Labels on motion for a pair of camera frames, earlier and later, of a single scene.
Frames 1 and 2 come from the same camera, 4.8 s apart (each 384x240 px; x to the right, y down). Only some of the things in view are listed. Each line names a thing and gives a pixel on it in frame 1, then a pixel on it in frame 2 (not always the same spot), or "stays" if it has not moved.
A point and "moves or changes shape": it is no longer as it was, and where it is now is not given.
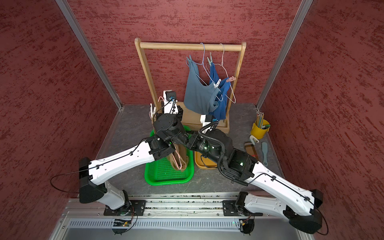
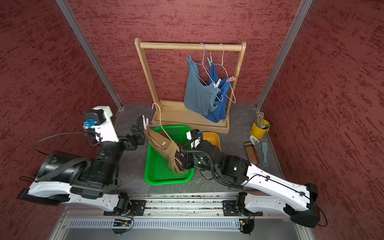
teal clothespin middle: [210, 60] stays
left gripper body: [179, 114] -> [130, 143]
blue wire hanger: [206, 70] stays
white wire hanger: [234, 102] stays
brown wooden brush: [250, 149] stays
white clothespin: [152, 112] -> [145, 124]
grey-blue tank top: [199, 98] stays
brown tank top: [179, 158] moves or changes shape
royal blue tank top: [224, 86] stays
